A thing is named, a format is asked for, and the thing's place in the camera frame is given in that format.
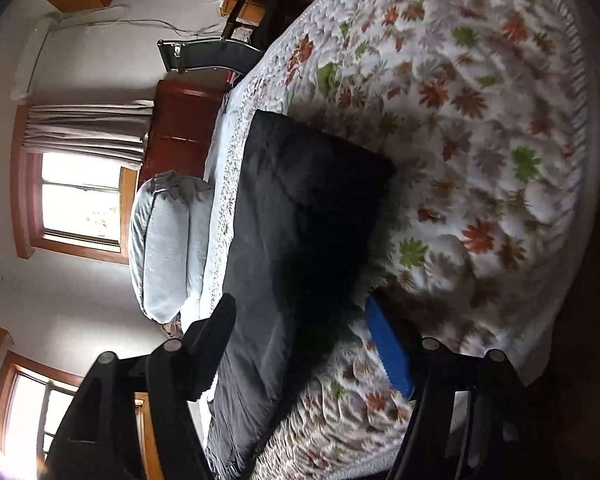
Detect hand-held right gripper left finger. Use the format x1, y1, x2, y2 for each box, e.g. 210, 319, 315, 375
45, 294, 238, 480

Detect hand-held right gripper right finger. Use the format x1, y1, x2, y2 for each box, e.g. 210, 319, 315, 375
365, 291, 563, 480

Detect black pants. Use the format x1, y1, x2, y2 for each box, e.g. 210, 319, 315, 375
205, 110, 398, 478

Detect folded grey duvet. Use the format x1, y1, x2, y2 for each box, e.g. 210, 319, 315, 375
128, 171, 216, 324

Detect wooden window behind headboard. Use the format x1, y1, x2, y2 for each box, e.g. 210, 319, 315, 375
10, 105, 141, 266

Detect wooden side window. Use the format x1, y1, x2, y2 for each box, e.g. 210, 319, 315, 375
0, 327, 161, 480

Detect light blue bed sheet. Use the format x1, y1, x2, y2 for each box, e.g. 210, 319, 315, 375
202, 77, 258, 311

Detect grey curtain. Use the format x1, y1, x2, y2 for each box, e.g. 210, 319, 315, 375
22, 101, 156, 171

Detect floral quilted bedspread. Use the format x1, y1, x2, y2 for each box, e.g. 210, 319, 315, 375
200, 0, 600, 480

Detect black mesh office chair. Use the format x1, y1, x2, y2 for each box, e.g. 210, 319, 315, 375
157, 0, 311, 76

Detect thin wall cable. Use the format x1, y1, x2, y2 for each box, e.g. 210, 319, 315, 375
115, 16, 226, 38

